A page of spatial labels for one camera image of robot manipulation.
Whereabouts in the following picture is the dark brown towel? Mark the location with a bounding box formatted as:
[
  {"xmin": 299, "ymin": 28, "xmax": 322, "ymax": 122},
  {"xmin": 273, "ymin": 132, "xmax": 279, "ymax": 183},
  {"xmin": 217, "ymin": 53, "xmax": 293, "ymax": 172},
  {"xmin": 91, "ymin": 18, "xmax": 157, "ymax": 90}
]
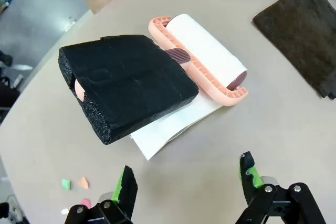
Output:
[{"xmin": 252, "ymin": 0, "xmax": 336, "ymax": 101}]

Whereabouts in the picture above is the pink lint roller white roll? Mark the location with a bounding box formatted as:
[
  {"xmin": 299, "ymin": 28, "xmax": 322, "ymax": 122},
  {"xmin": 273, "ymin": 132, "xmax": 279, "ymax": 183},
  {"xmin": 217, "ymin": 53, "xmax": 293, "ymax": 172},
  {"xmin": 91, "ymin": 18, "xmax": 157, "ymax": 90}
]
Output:
[{"xmin": 58, "ymin": 13, "xmax": 249, "ymax": 145}]

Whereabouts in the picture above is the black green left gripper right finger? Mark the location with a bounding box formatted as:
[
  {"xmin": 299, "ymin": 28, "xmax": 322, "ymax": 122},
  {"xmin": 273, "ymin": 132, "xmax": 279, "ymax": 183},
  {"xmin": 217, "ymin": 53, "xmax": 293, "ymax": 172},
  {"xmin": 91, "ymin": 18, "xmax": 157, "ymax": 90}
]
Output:
[{"xmin": 235, "ymin": 151, "xmax": 328, "ymax": 224}]

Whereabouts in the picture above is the dark maroon bag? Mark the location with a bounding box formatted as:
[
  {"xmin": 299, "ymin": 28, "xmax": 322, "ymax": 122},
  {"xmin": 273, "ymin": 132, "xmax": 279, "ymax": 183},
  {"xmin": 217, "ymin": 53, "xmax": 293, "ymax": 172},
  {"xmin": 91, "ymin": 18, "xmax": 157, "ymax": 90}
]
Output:
[{"xmin": 0, "ymin": 76, "xmax": 21, "ymax": 121}]

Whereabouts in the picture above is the white folding stand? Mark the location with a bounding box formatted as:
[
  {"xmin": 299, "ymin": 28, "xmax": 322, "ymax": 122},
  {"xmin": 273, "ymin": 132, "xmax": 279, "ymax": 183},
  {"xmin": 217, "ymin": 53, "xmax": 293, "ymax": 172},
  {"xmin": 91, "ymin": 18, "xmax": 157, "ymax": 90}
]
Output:
[{"xmin": 129, "ymin": 91, "xmax": 224, "ymax": 161}]

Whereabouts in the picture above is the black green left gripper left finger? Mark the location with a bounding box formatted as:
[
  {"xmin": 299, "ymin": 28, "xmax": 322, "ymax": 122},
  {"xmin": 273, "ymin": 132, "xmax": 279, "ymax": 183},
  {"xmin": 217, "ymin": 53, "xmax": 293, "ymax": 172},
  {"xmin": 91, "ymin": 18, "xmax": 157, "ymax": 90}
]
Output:
[{"xmin": 64, "ymin": 165, "xmax": 139, "ymax": 224}]

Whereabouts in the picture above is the orange paper scrap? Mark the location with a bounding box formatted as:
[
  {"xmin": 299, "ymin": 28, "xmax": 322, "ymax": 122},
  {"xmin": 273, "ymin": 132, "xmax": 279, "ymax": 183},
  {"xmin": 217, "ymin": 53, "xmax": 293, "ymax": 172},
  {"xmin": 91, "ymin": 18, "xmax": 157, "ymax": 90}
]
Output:
[{"xmin": 77, "ymin": 176, "xmax": 90, "ymax": 189}]

